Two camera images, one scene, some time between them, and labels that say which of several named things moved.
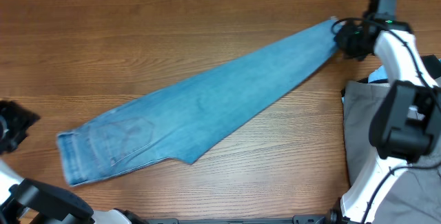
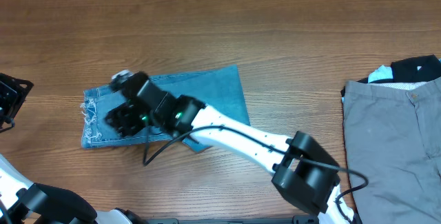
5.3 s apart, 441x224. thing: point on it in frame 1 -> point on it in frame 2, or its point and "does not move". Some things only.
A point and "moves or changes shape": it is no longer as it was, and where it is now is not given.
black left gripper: (21, 118) -> (14, 96)
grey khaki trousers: (412, 196) does not move
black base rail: (298, 219) does not move
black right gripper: (341, 40) -> (122, 119)
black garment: (431, 63) -> (342, 92)
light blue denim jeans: (189, 117) moves or changes shape
